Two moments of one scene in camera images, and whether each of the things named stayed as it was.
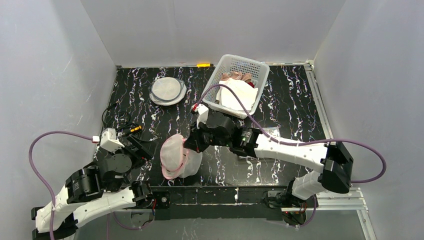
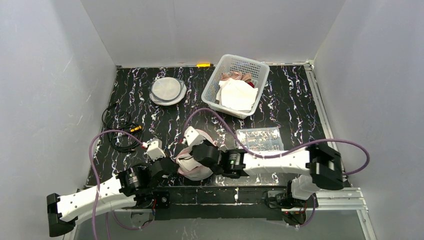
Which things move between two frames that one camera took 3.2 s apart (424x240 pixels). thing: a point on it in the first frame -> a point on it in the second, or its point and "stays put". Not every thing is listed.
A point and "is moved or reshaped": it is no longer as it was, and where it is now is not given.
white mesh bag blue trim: x=167 y=91 stays put
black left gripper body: x=135 y=145 -> x=168 y=165
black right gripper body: x=193 y=141 -> x=199 y=151
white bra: x=246 y=93 stays put
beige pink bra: x=245 y=77 stays put
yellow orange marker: x=204 y=65 stays put
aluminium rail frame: x=352 y=200 stays put
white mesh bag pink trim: x=178 y=161 is moved or reshaped
